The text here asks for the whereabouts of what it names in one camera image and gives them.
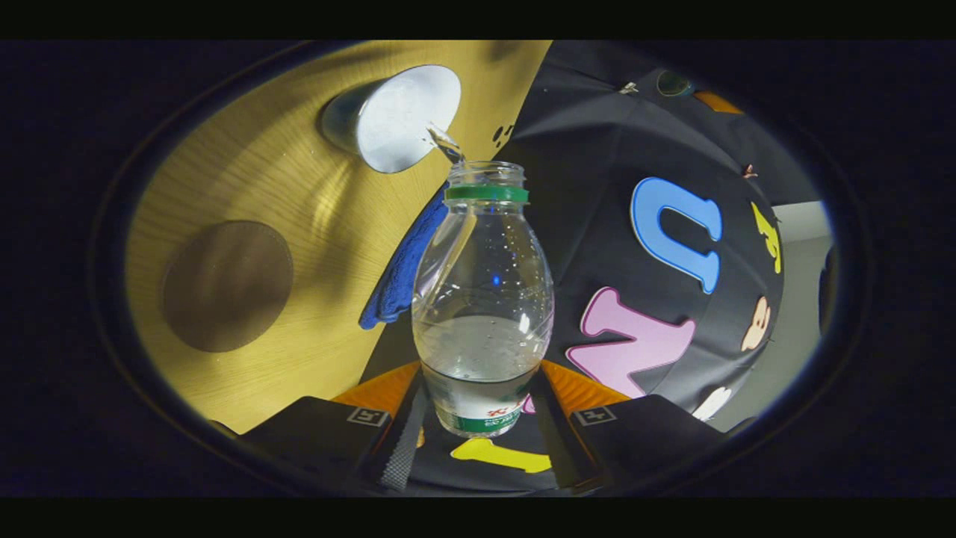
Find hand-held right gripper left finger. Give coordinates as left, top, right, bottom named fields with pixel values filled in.
left=243, top=362, right=431, bottom=494

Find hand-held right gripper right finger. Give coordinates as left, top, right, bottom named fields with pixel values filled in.
left=527, top=359, right=725, bottom=492

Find clear plastic water bottle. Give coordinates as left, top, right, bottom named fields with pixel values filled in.
left=411, top=123, right=555, bottom=439

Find round brown coaster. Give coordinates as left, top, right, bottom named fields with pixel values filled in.
left=163, top=220, right=294, bottom=353

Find white teacup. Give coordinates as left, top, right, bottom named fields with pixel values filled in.
left=321, top=65, right=462, bottom=174

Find blue towel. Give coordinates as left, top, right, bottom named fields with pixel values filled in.
left=358, top=183, right=450, bottom=331

